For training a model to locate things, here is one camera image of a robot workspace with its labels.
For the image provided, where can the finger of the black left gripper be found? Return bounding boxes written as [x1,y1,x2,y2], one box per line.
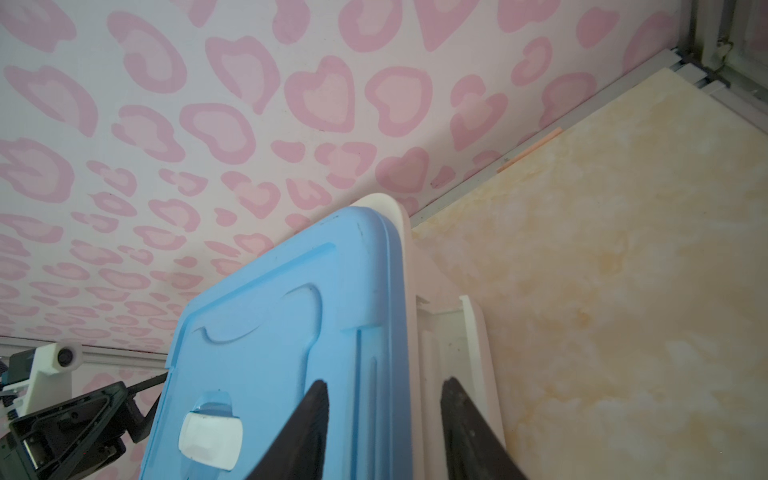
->
[122,371,170,445]

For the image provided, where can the blue plastic box lid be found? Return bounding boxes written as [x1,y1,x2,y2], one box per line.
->
[141,207,413,479]

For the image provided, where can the white plastic storage box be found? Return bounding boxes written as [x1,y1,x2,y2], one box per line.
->
[353,193,506,479]

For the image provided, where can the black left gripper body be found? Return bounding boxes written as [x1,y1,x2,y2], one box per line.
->
[1,383,128,479]

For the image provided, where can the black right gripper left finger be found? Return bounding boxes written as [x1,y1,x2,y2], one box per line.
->
[247,380,329,480]

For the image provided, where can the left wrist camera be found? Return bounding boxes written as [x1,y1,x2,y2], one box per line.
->
[1,342,84,420]

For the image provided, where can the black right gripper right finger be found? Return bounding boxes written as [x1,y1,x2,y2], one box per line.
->
[440,377,528,480]

